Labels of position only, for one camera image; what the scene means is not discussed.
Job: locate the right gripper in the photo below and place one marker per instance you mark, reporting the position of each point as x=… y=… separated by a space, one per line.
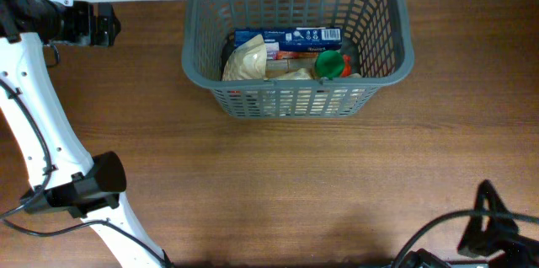
x=502 y=232

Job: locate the orange spaghetti package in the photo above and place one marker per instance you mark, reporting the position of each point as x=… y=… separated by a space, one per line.
x=298 y=69

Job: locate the green lid spice jar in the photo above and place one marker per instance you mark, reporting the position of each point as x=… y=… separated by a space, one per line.
x=329 y=64

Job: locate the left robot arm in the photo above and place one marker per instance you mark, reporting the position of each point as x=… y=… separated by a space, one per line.
x=63 y=175

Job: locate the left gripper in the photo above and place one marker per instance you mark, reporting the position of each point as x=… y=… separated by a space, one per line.
x=87 y=32

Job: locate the grey plastic basket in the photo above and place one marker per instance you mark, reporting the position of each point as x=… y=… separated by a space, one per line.
x=376 y=36

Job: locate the blue tea box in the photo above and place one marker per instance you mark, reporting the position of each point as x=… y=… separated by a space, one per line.
x=288 y=43

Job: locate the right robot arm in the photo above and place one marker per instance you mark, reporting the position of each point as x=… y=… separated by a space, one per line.
x=421 y=257

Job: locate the beige powder bag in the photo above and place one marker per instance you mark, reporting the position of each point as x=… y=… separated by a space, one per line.
x=324 y=102

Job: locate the beige food pouch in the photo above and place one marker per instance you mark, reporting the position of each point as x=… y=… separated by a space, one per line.
x=248 y=61

